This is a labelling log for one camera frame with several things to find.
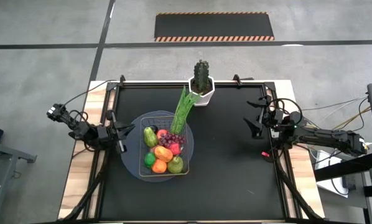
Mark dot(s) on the red bell pepper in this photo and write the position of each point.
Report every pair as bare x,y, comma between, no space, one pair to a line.
174,148

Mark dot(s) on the small dark green lime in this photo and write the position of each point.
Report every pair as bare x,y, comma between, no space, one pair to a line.
149,159

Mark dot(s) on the green cactus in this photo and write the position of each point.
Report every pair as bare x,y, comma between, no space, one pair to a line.
202,74

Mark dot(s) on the black diagonal rig strut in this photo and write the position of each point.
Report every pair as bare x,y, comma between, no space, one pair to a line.
86,196
298,199

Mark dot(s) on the light green chayote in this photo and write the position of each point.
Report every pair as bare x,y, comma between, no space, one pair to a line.
150,137

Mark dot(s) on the yellow-orange oblong fruit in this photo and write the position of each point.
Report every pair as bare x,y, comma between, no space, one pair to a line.
163,154

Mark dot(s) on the white hexagonal plant pot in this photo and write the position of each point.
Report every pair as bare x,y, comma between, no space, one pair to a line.
204,99

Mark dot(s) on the purple grape bunch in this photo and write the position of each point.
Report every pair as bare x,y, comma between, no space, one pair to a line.
172,140

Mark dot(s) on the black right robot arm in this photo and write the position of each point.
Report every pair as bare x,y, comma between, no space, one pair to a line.
329,138

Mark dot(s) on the black desk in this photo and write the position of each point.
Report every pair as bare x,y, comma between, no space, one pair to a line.
344,166

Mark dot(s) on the white box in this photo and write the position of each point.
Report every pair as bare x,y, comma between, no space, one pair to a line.
324,161

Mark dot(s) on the black table frame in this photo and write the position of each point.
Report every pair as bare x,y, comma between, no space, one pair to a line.
161,84

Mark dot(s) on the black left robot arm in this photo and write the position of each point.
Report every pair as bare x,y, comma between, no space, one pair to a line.
80,129

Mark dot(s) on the green pear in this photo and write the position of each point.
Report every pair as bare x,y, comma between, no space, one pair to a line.
175,165

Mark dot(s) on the thin black rig post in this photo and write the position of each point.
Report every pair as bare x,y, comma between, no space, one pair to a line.
236,79
122,79

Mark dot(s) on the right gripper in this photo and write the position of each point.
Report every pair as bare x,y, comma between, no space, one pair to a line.
271,118

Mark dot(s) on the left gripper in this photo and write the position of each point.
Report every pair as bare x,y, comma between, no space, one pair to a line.
109,133

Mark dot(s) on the small red clip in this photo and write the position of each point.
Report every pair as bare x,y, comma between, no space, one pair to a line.
264,154

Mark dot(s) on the round orange fruit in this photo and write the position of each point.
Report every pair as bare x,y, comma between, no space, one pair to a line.
159,166

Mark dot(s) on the red apple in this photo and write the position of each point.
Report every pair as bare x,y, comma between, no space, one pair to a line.
162,133

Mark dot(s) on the black hazard-striped floor mat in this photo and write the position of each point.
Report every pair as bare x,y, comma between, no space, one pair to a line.
214,26

